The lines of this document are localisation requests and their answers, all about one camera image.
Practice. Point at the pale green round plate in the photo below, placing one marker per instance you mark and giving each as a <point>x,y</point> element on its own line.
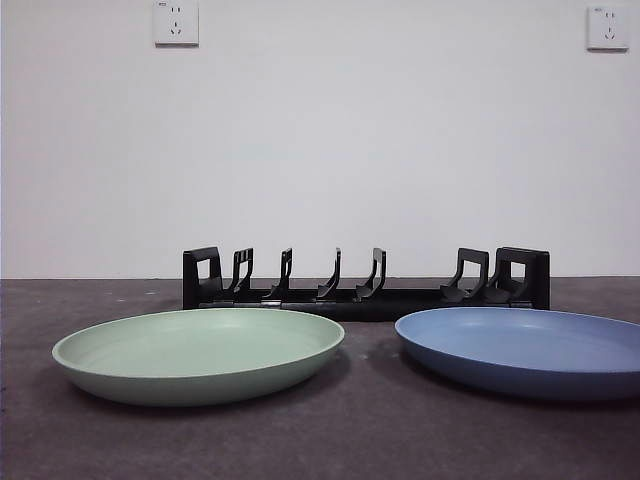
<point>200,360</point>

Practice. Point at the blue round plate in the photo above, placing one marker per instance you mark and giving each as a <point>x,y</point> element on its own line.
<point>525,360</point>

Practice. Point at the black plastic plate rack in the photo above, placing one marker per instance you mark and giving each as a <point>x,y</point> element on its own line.
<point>380,305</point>

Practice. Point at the white wall socket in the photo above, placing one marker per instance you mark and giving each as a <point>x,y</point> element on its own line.
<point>176,25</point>
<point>607,30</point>

